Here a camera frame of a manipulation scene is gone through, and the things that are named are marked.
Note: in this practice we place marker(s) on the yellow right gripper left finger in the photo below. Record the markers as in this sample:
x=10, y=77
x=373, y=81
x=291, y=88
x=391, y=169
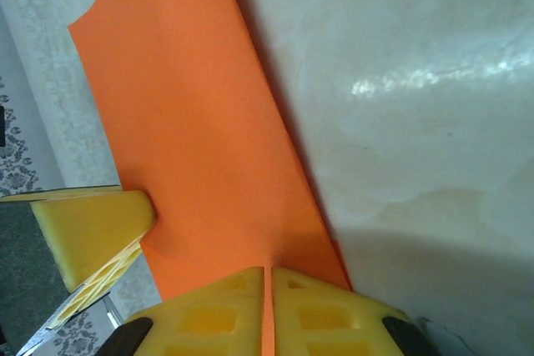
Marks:
x=196, y=322

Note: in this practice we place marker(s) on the orange square paper sheet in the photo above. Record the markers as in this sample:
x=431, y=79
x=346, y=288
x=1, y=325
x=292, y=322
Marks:
x=187, y=122

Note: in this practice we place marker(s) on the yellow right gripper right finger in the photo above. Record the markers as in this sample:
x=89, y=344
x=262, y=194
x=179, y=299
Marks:
x=334, y=322

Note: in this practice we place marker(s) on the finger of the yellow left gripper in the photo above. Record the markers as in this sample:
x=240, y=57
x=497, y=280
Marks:
x=62, y=194
x=100, y=231

